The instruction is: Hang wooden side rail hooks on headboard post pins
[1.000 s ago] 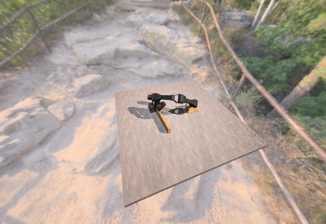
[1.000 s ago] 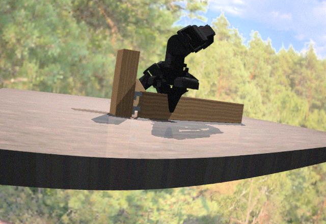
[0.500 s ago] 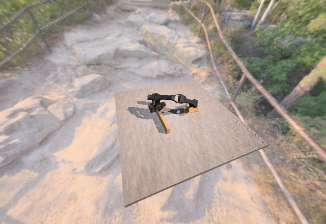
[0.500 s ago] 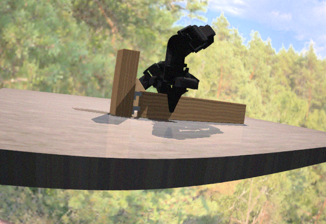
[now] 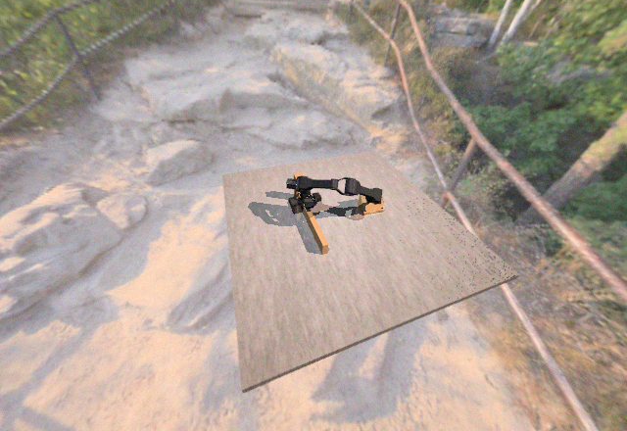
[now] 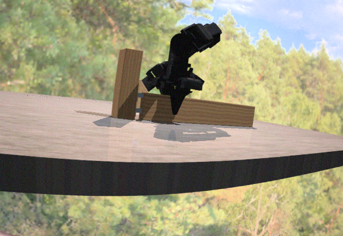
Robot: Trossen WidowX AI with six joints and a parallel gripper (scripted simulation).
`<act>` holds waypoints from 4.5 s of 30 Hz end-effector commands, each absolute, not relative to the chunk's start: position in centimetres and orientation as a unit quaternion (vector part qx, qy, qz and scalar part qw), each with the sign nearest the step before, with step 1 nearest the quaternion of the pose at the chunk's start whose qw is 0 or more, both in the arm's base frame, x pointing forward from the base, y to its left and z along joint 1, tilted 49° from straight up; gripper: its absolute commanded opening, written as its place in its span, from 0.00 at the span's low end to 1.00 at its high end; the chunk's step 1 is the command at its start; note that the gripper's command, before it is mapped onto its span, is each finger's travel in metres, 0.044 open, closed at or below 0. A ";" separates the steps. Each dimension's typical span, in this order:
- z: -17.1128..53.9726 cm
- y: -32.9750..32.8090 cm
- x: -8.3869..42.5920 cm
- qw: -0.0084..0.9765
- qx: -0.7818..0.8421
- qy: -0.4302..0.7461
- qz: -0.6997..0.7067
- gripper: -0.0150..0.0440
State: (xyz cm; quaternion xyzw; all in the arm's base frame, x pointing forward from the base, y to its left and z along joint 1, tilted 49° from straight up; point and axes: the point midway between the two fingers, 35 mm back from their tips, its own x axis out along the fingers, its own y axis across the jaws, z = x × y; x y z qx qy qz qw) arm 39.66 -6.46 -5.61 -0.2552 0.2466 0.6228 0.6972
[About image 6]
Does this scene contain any brown wooden post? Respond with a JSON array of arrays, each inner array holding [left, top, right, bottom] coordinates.
[[111, 48, 143, 120]]

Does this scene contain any brown wooden rail with steel hooks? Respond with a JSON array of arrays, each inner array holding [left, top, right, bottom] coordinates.
[[136, 92, 255, 127]]

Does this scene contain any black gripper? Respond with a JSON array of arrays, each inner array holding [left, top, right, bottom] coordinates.
[[152, 57, 203, 115]]

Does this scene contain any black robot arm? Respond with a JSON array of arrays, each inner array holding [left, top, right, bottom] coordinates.
[[141, 22, 222, 92]]

